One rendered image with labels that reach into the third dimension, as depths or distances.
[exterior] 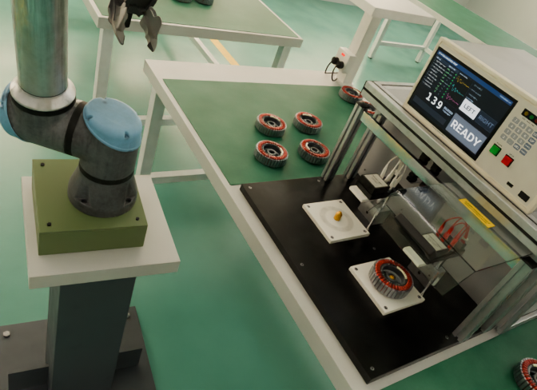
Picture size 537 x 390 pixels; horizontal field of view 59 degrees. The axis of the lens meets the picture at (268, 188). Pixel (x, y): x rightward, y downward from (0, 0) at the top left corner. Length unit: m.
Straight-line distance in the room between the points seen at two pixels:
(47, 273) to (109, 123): 0.34
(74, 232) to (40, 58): 0.37
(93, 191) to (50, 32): 0.35
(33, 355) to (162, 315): 0.47
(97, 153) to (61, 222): 0.18
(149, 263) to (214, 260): 1.10
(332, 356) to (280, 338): 0.95
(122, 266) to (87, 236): 0.10
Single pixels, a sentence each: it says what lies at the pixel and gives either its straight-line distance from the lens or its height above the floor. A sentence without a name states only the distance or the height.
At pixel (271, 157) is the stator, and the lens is 1.51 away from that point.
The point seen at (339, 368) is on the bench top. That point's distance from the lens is 1.11.
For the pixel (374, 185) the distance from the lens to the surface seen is 1.35.
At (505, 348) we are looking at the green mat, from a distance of 1.44.
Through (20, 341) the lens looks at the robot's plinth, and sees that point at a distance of 1.87.
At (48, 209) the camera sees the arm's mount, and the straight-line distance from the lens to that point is 1.11.
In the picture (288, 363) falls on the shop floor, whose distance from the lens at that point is 2.00.
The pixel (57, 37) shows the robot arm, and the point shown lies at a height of 1.21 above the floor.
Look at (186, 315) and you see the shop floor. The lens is 1.99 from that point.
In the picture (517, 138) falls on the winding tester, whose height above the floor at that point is 1.23.
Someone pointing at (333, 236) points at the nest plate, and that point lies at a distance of 1.33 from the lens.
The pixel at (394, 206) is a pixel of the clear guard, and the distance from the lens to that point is 1.07.
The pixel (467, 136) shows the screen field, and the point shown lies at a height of 1.17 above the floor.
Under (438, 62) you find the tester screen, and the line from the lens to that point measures 1.31.
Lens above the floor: 1.59
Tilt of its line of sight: 36 degrees down
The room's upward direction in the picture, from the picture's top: 22 degrees clockwise
